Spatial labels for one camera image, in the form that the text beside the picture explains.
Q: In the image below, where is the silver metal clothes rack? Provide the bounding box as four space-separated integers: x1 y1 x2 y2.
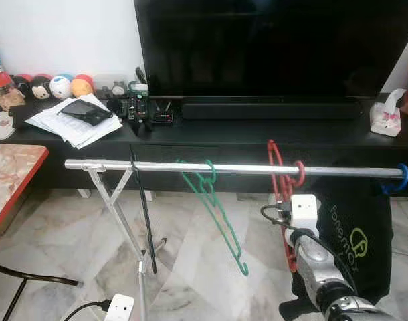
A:
64 158 408 321

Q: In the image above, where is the black clothes hanger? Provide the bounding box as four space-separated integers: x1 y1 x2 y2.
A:
128 150 158 275

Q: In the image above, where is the red plastic clothes hanger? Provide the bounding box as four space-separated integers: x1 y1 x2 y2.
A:
267 139 306 272

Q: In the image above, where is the white paper stack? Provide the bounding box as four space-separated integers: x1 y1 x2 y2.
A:
25 94 126 149

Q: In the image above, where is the black wallet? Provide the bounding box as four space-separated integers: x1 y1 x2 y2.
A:
59 99 114 126

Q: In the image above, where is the black mouse round plush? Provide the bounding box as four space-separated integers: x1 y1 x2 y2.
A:
30 75 52 101

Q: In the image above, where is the black television console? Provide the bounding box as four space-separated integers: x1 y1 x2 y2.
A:
0 100 408 198

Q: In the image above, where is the marble table with red edge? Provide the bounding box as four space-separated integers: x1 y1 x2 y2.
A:
0 144 49 236

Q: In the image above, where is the small black electronic box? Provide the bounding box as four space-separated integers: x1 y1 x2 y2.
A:
152 99 176 124

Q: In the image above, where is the black remote control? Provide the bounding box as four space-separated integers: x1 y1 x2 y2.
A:
124 94 151 131

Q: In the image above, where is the blue clothes hanger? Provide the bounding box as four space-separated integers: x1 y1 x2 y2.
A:
381 163 408 196

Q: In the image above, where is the orange round plush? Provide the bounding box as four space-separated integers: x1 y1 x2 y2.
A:
70 74 94 98

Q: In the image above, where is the white pink tissue box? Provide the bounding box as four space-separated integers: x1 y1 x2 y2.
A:
369 88 407 138

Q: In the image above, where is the black flat television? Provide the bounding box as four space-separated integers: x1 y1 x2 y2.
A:
134 0 408 98

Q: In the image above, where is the black folding chair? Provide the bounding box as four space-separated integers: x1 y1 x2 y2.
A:
0 262 81 321

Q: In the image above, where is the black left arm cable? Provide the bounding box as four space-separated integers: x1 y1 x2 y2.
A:
64 300 111 321

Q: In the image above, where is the green clothes hanger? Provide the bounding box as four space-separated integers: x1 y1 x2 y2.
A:
176 159 250 276

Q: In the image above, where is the jar with red lid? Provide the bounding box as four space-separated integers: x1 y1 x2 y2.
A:
0 67 24 111

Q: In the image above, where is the black shirt with green print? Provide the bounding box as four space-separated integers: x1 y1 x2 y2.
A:
279 175 395 320

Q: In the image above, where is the red black round plush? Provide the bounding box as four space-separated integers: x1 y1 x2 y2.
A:
13 74 32 98

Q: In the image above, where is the white blue round plush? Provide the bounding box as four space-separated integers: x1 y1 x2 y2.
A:
50 74 72 100

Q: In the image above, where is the black soundbar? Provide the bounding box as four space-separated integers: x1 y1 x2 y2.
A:
181 99 363 121

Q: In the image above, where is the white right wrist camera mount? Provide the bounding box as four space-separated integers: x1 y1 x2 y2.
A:
288 194 320 231

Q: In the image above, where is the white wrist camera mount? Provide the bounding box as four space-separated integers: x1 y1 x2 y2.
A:
288 194 320 231
104 293 136 321

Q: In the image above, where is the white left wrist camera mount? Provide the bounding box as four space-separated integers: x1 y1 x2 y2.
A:
104 293 136 321

